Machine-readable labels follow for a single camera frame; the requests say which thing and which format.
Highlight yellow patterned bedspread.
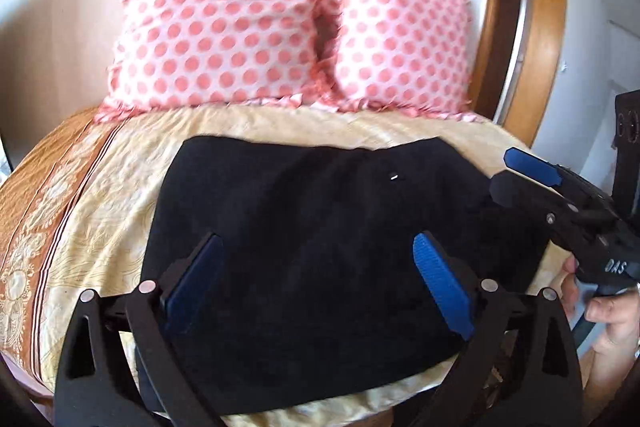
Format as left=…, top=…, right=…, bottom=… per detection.
left=0, top=104, right=576, bottom=427

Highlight brown door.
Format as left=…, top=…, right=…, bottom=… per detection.
left=495, top=0, right=525, bottom=120

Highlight pink polka dot pillow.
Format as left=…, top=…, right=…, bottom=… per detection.
left=94, top=0, right=352, bottom=124
left=315, top=0, right=477, bottom=124

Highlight person's right forearm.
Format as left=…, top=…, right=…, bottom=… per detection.
left=582, top=332, right=639, bottom=414

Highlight black pants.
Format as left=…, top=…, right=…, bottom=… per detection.
left=135, top=135, right=551, bottom=414

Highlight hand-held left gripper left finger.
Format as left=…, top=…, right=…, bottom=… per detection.
left=54, top=233, right=224, bottom=427

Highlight black appliance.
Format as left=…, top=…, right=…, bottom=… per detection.
left=612, top=89, right=640, bottom=214

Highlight wooden door frame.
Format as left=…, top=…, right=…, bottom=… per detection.
left=500, top=0, right=569, bottom=148

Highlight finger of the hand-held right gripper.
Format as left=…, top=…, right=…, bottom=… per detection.
left=504, top=146, right=617, bottom=219
left=489, top=171, right=602, bottom=249

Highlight person's right hand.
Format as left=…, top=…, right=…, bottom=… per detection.
left=561, top=256, right=640, bottom=349

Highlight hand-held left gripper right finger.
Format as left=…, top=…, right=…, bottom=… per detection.
left=413, top=232, right=584, bottom=427

